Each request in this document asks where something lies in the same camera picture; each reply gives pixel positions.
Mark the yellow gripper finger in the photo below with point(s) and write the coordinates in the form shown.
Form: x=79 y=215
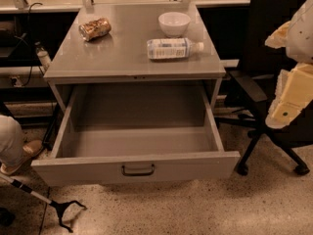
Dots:
x=294 y=92
x=278 y=38

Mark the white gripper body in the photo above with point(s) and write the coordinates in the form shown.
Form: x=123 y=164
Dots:
x=301 y=36

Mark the blue plastic water bottle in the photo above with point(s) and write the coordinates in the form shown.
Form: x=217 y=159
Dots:
x=172 y=48

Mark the open grey top drawer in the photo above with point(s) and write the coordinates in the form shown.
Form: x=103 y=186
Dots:
x=166 y=124

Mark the small bottle beside cabinet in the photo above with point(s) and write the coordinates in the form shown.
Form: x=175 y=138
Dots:
x=43 y=56

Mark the black office chair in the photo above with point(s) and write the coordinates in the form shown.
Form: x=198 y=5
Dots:
x=253 y=82

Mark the white ceramic bowl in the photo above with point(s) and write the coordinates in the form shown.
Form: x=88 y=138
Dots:
x=173 y=24

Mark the grey metal cabinet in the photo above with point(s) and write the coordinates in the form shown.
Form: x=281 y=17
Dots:
x=122 y=54

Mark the grabber reacher tool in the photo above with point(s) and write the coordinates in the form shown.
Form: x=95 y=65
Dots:
x=60 y=208

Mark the tan shoe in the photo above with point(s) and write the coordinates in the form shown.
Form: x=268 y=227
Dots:
x=24 y=155

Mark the person leg beige trousers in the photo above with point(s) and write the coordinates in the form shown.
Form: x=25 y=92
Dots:
x=11 y=141

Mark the black shoe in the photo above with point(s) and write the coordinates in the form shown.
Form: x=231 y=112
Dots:
x=6 y=217

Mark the black drawer handle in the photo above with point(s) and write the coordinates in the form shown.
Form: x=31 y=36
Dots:
x=137 y=172

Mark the wall power outlet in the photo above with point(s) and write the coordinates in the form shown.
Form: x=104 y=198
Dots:
x=16 y=82

